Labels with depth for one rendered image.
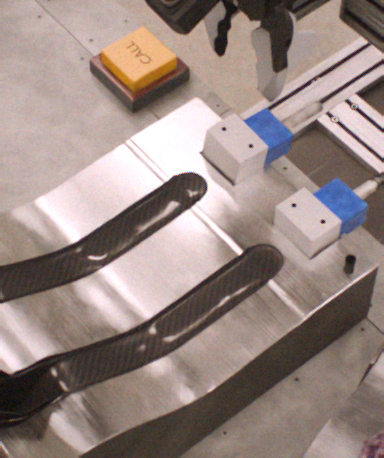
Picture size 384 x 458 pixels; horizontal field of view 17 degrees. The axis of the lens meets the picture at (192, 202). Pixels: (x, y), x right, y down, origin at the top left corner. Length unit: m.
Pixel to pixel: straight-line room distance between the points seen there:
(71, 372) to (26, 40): 0.51
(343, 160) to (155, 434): 1.10
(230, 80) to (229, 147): 1.31
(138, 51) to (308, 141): 0.78
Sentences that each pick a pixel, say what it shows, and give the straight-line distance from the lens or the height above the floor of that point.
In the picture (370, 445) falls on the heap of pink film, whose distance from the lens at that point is 1.03.
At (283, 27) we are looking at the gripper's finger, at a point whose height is 1.10.
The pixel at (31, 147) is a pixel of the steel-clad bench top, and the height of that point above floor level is 0.80.
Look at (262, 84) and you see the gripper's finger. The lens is 1.08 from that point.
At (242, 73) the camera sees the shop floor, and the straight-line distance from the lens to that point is 2.49.
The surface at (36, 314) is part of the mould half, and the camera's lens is 1.08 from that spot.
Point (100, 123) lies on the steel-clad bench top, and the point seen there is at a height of 0.80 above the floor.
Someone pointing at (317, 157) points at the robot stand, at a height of 0.21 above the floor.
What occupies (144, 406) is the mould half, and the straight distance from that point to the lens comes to 1.04.
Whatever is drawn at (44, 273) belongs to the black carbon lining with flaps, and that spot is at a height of 0.89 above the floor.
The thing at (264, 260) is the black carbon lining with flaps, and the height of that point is 0.89.
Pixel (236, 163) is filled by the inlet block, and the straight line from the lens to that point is 1.16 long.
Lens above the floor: 1.83
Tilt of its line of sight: 53 degrees down
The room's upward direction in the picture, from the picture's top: straight up
